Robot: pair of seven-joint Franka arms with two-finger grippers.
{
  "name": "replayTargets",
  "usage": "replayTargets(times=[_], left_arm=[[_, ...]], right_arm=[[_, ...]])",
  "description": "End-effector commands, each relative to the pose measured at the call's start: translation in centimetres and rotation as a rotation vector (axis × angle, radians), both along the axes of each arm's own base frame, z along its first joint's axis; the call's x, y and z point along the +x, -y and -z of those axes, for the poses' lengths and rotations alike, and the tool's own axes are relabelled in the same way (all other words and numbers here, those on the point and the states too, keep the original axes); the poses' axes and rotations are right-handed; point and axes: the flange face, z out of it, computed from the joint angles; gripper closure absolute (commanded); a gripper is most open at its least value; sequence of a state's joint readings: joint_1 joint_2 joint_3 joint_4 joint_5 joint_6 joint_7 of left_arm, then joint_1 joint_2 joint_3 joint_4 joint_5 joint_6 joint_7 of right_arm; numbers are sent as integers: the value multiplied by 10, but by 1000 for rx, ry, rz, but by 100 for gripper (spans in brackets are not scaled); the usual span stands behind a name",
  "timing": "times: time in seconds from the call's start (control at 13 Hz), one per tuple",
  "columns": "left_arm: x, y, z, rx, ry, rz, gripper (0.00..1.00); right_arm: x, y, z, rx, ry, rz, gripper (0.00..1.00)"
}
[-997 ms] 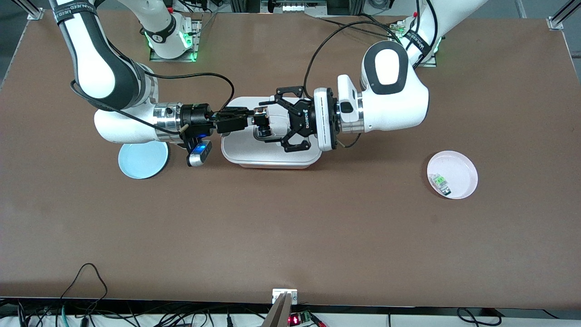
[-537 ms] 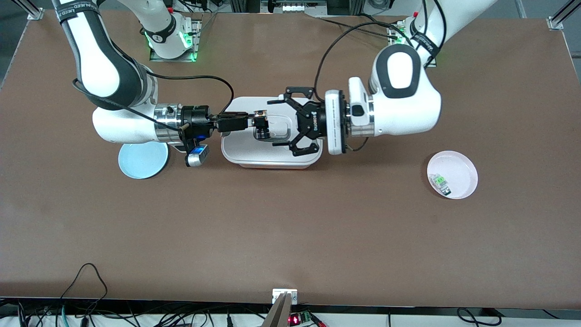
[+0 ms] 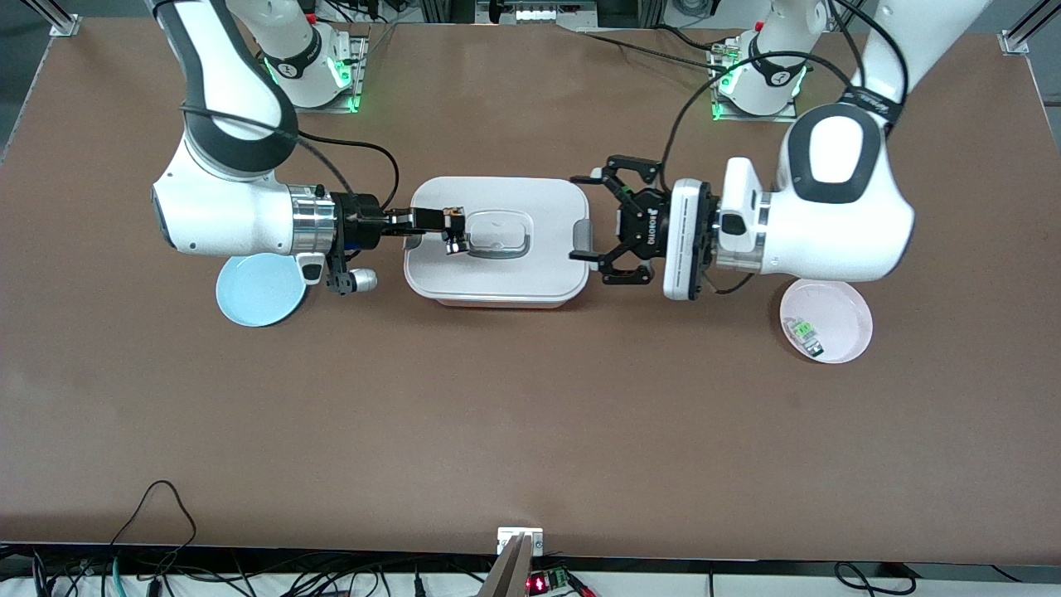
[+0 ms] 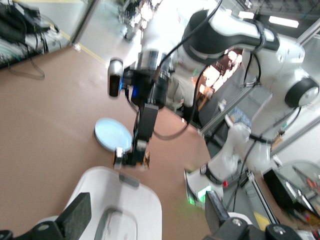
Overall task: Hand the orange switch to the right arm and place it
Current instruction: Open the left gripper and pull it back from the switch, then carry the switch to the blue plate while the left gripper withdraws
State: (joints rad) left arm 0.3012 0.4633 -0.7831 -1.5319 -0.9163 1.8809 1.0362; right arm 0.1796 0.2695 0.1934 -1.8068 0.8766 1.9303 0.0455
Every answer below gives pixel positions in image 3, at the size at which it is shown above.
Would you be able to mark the small white bracket plate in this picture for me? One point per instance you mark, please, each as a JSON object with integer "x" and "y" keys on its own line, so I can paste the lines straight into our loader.
{"x": 507, "y": 537}

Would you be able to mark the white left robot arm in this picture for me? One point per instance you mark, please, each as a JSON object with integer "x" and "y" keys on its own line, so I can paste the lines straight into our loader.
{"x": 837, "y": 224}

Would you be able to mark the light blue round plate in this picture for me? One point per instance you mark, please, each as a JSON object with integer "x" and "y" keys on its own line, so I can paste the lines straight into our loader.
{"x": 257, "y": 298}

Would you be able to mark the aluminium corner bracket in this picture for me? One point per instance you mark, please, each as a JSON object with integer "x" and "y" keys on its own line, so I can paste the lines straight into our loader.
{"x": 65, "y": 25}
{"x": 1015, "y": 41}

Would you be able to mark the white power strip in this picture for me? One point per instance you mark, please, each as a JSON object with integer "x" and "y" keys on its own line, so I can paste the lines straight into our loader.
{"x": 547, "y": 12}

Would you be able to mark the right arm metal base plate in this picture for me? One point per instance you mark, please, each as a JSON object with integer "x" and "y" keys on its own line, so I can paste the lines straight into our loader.
{"x": 360, "y": 75}

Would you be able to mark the orange and black push-button switch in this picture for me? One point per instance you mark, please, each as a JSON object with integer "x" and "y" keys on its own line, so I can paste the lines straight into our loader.
{"x": 456, "y": 234}

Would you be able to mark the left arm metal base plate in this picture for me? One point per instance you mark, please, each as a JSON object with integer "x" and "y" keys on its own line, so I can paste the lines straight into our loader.
{"x": 783, "y": 116}

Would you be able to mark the pink round plate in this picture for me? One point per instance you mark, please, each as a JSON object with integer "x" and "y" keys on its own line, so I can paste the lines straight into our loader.
{"x": 845, "y": 323}

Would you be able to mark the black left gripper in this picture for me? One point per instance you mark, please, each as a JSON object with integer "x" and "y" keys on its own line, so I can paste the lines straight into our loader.
{"x": 645, "y": 222}

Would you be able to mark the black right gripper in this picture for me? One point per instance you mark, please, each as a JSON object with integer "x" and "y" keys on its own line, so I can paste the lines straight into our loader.
{"x": 362, "y": 219}

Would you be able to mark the grey metal bar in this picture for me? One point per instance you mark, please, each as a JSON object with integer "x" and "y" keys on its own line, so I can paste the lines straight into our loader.
{"x": 510, "y": 572}

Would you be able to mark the green push-button switch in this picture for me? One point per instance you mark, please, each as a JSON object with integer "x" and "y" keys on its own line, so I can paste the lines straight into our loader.
{"x": 802, "y": 333}

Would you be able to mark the white lunch box grey clips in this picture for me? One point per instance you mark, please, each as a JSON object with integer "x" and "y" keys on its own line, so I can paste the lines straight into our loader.
{"x": 497, "y": 282}

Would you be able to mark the circuit board with red display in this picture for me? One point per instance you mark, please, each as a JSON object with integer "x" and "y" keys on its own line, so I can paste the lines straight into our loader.
{"x": 539, "y": 584}

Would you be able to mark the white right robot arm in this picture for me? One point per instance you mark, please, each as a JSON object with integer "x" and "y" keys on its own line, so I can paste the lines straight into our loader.
{"x": 224, "y": 215}

